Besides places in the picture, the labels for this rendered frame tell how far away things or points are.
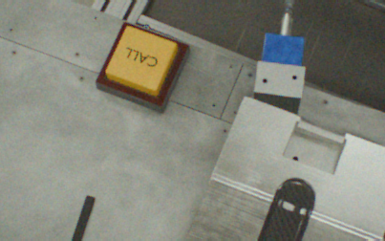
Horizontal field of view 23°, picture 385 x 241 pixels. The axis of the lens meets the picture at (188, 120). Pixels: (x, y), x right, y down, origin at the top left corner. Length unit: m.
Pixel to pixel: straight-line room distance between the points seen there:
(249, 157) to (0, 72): 0.31
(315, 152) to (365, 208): 0.08
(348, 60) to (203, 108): 0.72
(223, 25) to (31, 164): 0.77
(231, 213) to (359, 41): 0.87
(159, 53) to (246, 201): 0.21
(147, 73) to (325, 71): 0.73
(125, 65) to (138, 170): 0.11
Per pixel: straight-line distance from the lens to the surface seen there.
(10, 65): 1.06
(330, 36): 1.71
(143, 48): 1.01
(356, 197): 0.90
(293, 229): 0.89
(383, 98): 1.68
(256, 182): 0.90
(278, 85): 0.97
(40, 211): 1.00
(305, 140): 0.94
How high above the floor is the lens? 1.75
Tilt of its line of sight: 70 degrees down
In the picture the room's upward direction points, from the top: 4 degrees counter-clockwise
